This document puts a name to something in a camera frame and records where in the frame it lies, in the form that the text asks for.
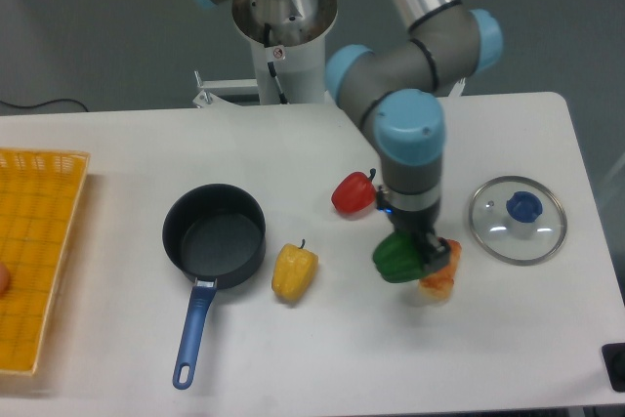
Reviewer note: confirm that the red bell pepper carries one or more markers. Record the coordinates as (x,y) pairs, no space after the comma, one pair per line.
(355,193)

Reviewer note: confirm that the green bell pepper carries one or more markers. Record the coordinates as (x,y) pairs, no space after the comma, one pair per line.
(397,259)

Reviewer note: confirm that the toasted bread piece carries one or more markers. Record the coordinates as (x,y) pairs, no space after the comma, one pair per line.
(439,285)

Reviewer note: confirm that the yellow plastic basket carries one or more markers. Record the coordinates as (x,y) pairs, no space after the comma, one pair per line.
(40,193)

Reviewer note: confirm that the yellow bell pepper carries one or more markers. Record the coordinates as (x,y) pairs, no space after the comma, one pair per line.
(294,269)

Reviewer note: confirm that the glass lid blue knob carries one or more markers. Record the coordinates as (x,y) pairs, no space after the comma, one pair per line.
(517,220)

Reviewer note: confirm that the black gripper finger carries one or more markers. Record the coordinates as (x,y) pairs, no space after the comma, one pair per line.
(435,251)

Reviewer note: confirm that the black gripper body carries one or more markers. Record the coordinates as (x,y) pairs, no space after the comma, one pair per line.
(410,212)

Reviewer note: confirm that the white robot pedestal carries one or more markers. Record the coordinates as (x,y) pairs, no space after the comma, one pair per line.
(287,43)

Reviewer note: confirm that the black device at table edge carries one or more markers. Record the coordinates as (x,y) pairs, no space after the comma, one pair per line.
(613,355)

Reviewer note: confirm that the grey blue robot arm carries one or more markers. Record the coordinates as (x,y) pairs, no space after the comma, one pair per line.
(389,97)

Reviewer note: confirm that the black pot blue handle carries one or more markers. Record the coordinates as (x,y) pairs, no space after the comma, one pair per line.
(216,236)

